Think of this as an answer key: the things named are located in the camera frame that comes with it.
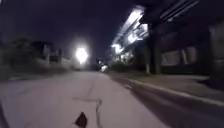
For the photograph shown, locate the pale vehicle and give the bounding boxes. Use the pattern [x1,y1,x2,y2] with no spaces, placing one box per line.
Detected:
[100,64,110,72]

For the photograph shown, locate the street lamp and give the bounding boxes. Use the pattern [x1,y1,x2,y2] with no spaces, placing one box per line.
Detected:
[74,46,90,70]

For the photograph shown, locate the lit building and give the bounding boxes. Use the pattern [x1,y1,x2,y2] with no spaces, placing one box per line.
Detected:
[109,4,224,76]

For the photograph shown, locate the dark leaf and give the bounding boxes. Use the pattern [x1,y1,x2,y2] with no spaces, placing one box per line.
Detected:
[74,111,89,128]

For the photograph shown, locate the pale kerb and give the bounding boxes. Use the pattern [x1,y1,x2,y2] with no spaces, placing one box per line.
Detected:
[128,77,224,108]

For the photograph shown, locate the dark asphalt strip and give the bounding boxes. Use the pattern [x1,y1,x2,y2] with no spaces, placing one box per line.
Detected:
[105,71,224,128]

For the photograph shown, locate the row of buildings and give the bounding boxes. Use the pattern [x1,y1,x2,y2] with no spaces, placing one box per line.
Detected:
[0,36,76,76]

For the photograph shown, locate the pale concrete road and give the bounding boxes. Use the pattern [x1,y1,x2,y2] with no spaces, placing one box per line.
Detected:
[0,70,171,128]

